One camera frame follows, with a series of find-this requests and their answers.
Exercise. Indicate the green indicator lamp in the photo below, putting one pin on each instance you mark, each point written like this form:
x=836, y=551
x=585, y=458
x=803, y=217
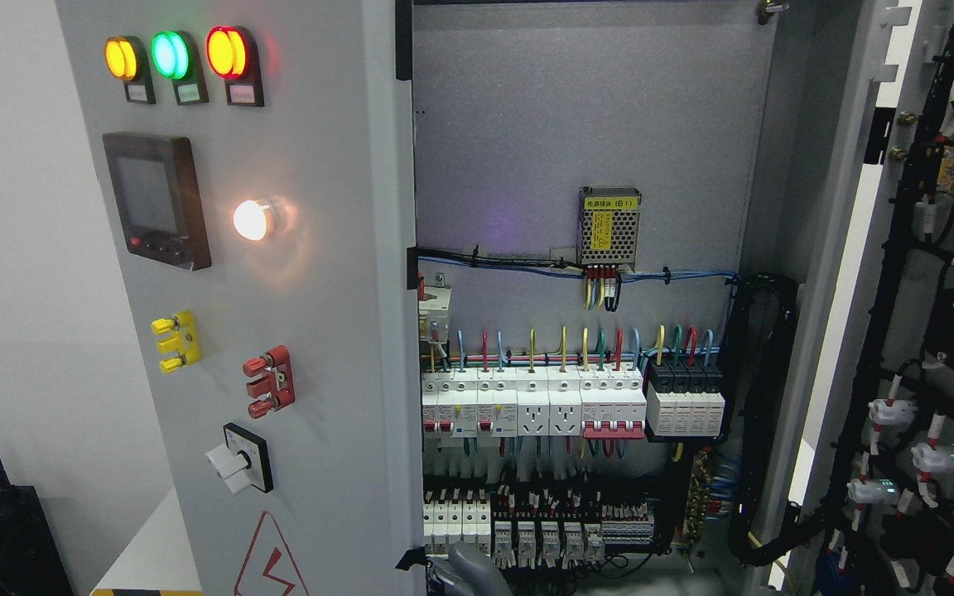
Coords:
x=177, y=58

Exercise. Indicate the yellow indicator lamp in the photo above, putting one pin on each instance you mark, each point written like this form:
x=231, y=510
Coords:
x=126, y=59

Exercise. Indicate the white rotary selector switch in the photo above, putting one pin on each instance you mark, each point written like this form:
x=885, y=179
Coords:
x=243, y=460

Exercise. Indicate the white glowing indicator lamp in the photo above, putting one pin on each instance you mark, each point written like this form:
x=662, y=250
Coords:
x=255, y=220

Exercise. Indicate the red indicator lamp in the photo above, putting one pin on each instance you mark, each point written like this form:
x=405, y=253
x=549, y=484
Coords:
x=232, y=54

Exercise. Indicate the black surge protector block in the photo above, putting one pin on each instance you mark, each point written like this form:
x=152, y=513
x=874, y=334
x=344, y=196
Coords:
x=683, y=401

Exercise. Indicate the white socket breaker row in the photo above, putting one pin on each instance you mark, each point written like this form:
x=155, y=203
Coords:
x=593, y=402

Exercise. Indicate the grey cabinet door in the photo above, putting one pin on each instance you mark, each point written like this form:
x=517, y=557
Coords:
x=849, y=450
x=331, y=152

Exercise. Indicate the relay terminal row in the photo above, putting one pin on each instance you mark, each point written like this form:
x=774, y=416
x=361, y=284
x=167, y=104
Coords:
x=543, y=524

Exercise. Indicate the metal mesh power supply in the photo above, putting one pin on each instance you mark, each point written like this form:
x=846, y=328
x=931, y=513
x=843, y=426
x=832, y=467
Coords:
x=609, y=225

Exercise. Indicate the white current transformers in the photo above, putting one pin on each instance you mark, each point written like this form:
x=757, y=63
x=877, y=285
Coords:
x=434, y=314

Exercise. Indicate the red terminal post block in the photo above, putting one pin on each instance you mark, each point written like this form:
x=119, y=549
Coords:
x=272, y=387

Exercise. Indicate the black digital power meter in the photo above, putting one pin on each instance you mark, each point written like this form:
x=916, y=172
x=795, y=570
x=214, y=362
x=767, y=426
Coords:
x=158, y=198

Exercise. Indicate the yellow terminal post block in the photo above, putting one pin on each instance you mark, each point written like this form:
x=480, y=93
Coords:
x=178, y=339

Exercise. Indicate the red electric warning sticker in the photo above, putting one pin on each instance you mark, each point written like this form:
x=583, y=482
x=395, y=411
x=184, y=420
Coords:
x=268, y=567

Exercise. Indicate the black equipment at left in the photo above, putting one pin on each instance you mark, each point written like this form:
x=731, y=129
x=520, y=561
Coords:
x=29, y=560

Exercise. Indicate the grey robot hand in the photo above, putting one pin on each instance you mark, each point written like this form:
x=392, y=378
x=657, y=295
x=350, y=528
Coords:
x=466, y=571

